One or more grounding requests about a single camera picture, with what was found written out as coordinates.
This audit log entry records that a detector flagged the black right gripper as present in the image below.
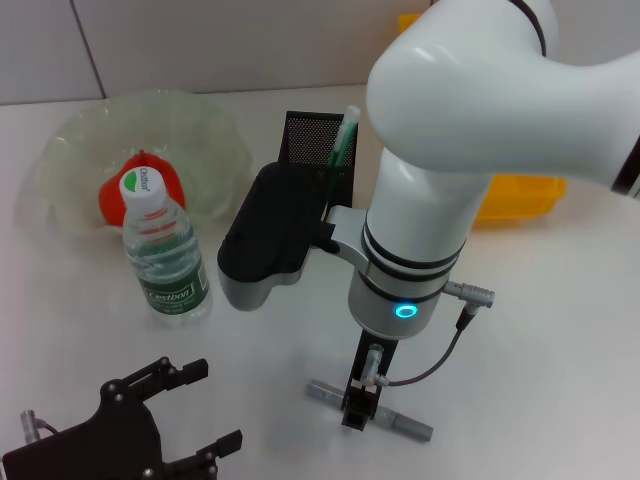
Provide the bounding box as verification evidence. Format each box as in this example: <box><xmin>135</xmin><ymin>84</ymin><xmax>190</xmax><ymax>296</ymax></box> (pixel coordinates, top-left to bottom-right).
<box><xmin>341</xmin><ymin>329</ymin><xmax>401</xmax><ymax>432</ymax></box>

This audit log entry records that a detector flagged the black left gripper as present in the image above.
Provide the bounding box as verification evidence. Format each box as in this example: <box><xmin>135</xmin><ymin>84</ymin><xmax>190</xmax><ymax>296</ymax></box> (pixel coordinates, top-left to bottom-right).
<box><xmin>2</xmin><ymin>357</ymin><xmax>245</xmax><ymax>480</ymax></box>

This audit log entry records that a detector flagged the silver glitter marker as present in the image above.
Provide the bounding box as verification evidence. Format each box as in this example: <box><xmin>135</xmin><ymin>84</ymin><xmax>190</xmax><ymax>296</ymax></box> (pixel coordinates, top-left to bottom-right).
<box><xmin>305</xmin><ymin>379</ymin><xmax>434</xmax><ymax>442</ymax></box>

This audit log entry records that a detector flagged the green label water bottle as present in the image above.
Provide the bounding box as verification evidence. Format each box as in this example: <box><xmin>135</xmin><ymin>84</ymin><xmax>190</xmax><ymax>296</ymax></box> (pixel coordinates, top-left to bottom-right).
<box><xmin>118</xmin><ymin>167</ymin><xmax>214</xmax><ymax>329</ymax></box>

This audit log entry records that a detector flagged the red knitted orange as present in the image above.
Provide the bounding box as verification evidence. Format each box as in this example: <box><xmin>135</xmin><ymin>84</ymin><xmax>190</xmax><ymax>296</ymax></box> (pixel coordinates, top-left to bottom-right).
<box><xmin>97</xmin><ymin>152</ymin><xmax>187</xmax><ymax>229</ymax></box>

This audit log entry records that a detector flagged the green pen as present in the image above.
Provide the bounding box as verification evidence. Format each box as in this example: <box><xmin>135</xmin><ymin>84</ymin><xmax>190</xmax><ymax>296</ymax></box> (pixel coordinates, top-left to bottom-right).
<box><xmin>325</xmin><ymin>104</ymin><xmax>362</xmax><ymax>176</ymax></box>

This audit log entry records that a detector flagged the translucent wavy fruit plate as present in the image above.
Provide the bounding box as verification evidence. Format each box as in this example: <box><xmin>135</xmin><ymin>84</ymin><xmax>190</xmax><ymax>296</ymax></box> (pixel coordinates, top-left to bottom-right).
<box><xmin>37</xmin><ymin>89</ymin><xmax>254</xmax><ymax>239</ymax></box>

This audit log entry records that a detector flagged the black mesh pen holder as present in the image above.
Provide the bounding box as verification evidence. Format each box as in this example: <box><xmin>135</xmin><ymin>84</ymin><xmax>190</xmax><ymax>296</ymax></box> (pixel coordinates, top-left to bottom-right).
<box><xmin>277</xmin><ymin>110</ymin><xmax>360</xmax><ymax>210</ymax></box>

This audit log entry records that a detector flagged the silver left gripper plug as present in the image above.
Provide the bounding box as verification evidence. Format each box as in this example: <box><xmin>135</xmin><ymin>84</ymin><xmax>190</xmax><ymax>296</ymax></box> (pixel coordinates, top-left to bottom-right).
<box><xmin>19</xmin><ymin>409</ymin><xmax>45</xmax><ymax>444</ymax></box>

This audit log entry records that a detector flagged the yellow plastic bin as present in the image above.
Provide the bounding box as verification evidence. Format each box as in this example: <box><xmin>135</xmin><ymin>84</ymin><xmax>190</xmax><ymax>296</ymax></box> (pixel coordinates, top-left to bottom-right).
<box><xmin>398</xmin><ymin>13</ymin><xmax>569</xmax><ymax>230</ymax></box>

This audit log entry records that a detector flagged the grey right gripper cable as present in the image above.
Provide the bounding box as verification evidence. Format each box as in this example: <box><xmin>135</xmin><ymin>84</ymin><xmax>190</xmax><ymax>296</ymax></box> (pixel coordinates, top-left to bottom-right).
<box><xmin>363</xmin><ymin>281</ymin><xmax>497</xmax><ymax>389</ymax></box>

